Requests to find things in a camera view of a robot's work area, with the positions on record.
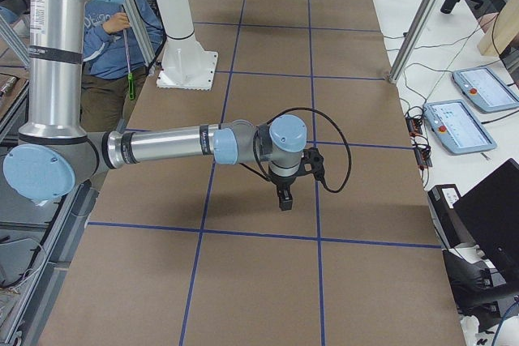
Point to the teach pendant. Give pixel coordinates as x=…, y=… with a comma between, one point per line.
x=485, y=89
x=456, y=127

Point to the aluminium frame post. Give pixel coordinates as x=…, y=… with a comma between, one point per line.
x=418, y=24

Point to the near teach pendant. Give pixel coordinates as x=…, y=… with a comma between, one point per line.
x=456, y=127

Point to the far teach pendant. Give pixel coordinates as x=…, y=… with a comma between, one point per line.
x=485, y=89

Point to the person in blue hoodie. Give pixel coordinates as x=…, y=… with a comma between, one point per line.
x=104, y=90

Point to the green handled stick tool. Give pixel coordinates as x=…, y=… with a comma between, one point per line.
x=130, y=77

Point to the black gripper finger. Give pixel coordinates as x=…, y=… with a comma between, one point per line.
x=283, y=196
x=288, y=199

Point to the black usb hub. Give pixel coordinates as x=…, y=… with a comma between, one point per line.
x=414, y=125
x=422, y=154

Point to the black laptop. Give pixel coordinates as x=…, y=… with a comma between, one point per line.
x=489, y=211

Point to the black power adapter box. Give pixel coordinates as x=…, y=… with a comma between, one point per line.
x=445, y=218

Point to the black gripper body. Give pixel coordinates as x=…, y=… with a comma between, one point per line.
x=282, y=182

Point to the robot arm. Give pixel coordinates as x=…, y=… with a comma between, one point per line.
x=55, y=153

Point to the white camera post with base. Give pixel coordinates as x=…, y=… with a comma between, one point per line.
x=185, y=63

